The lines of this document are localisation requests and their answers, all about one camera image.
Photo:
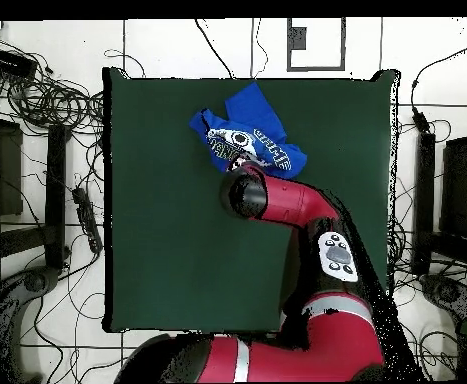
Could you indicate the blue printed shirt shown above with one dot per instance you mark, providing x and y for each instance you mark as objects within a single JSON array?
[{"x": 253, "y": 116}]

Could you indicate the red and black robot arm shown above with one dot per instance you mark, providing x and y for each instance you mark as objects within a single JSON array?
[{"x": 317, "y": 340}]

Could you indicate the dark green tablecloth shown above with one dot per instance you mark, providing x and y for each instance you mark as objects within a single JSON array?
[{"x": 177, "y": 260}]

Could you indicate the black power strip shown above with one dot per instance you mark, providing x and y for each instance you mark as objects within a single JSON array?
[{"x": 85, "y": 220}]

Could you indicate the black stand beam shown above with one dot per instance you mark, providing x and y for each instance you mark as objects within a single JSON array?
[
  {"x": 425, "y": 200},
  {"x": 56, "y": 180}
]

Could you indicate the grey chair base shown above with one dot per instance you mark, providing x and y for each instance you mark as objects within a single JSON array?
[
  {"x": 449, "y": 292},
  {"x": 37, "y": 280}
]

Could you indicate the dark monitor panel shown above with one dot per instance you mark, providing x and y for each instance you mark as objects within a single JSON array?
[
  {"x": 7, "y": 168},
  {"x": 465, "y": 188}
]

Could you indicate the black electronics box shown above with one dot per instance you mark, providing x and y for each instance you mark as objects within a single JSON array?
[{"x": 9, "y": 62}]

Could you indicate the grey rectangular frame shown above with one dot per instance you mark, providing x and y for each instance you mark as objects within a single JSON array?
[{"x": 289, "y": 60}]

